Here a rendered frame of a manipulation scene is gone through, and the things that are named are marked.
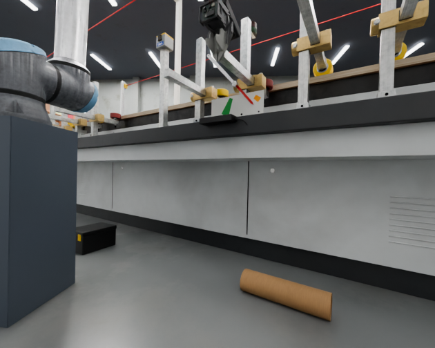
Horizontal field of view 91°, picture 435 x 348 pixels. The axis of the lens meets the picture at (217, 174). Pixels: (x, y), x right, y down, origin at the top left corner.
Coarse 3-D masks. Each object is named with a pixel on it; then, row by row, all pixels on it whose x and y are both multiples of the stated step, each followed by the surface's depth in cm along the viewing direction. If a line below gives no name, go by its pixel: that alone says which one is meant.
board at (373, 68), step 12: (396, 60) 81; (408, 60) 79; (420, 60) 77; (432, 60) 76; (336, 72) 92; (348, 72) 90; (360, 72) 87; (372, 72) 86; (276, 84) 106; (288, 84) 103; (312, 84) 99; (156, 108) 152; (168, 108) 145; (180, 108) 141
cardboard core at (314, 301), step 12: (252, 276) 79; (264, 276) 78; (240, 288) 80; (252, 288) 77; (264, 288) 75; (276, 288) 73; (288, 288) 72; (300, 288) 71; (312, 288) 70; (276, 300) 73; (288, 300) 70; (300, 300) 68; (312, 300) 67; (324, 300) 66; (312, 312) 67; (324, 312) 65
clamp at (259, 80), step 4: (256, 76) 89; (260, 76) 88; (240, 80) 93; (256, 80) 89; (260, 80) 88; (264, 80) 91; (240, 84) 93; (244, 84) 92; (256, 84) 89; (260, 84) 88; (264, 84) 91; (236, 88) 95; (244, 88) 92; (248, 88) 92; (252, 88) 92; (256, 88) 92; (260, 88) 92; (264, 88) 92; (236, 92) 96
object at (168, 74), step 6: (168, 72) 82; (174, 72) 85; (168, 78) 85; (174, 78) 85; (180, 78) 88; (180, 84) 91; (186, 84) 91; (192, 84) 95; (192, 90) 97; (198, 90) 98; (204, 90) 102
